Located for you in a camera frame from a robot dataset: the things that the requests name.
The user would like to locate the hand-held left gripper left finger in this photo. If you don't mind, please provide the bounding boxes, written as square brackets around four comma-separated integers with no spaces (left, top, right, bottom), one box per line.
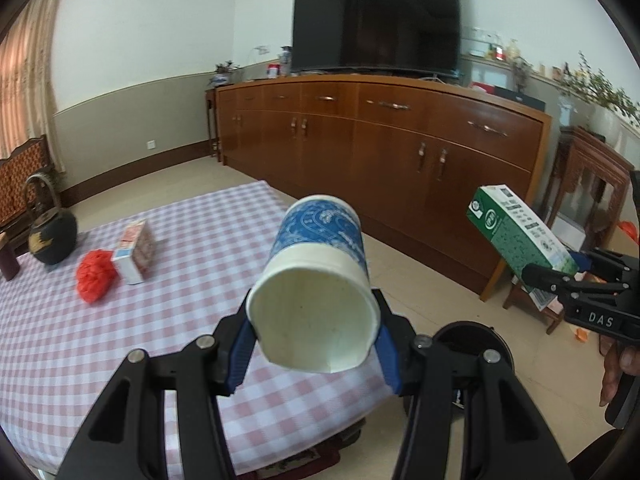
[57,300,258,480]

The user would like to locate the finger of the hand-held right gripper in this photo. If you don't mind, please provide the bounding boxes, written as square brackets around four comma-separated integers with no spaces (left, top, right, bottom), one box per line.
[572,249,635,282]
[521,264,631,301]

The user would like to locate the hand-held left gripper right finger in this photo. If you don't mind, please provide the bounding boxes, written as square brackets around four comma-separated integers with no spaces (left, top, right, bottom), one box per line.
[370,287,573,480]

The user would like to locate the green and white box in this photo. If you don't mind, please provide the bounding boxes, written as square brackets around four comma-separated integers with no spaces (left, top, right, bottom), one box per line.
[466,184,581,286]

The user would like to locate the black round bin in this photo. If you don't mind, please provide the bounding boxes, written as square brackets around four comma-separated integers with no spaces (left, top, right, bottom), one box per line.
[407,321,513,411]

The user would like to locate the blue patterned paper cup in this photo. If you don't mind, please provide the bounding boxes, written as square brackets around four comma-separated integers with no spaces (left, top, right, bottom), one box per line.
[246,194,382,375]

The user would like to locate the person's right hand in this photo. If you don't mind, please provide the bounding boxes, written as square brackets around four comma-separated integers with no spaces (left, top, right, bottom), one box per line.
[601,345,632,407]

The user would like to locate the wooden chair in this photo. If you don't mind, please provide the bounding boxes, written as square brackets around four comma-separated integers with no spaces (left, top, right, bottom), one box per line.
[502,260,568,336]
[0,134,58,241]

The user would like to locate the pink checkered tablecloth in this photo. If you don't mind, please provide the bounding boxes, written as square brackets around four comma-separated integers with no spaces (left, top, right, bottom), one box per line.
[0,180,396,480]

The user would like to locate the carved wooden table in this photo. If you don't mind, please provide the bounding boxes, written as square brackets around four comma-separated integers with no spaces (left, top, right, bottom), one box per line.
[542,125,636,251]

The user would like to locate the patterned rug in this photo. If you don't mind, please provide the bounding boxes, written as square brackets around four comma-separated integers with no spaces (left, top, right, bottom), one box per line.
[260,447,341,480]

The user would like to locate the pink and white carton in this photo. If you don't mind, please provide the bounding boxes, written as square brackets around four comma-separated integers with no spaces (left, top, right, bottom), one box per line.
[112,219,157,286]

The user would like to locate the red foam net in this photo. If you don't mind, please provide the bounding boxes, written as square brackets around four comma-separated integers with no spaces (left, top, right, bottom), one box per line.
[76,249,118,304]

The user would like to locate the green leafy branches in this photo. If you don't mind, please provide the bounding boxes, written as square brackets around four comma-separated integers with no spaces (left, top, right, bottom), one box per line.
[555,52,640,126]

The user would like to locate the black box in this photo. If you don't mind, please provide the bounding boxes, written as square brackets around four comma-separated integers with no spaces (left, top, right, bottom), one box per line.
[492,87,546,111]

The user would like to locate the brown wooden sideboard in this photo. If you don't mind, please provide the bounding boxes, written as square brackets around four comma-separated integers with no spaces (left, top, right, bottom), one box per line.
[215,74,552,302]

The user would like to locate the black iron teapot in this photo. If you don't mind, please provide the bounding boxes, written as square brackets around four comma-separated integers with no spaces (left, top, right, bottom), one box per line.
[24,172,78,266]

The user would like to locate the brown canister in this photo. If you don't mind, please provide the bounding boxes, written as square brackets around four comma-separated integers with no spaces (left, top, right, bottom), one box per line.
[0,245,21,282]

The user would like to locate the small potted plant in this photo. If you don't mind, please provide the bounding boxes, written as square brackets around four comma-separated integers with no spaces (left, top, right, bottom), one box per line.
[210,60,241,86]

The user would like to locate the black flat television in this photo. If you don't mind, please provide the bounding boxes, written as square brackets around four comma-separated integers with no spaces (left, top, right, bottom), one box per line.
[291,0,461,75]

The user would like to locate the beige patterned curtain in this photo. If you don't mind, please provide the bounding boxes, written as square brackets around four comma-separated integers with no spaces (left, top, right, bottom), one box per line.
[0,0,66,176]

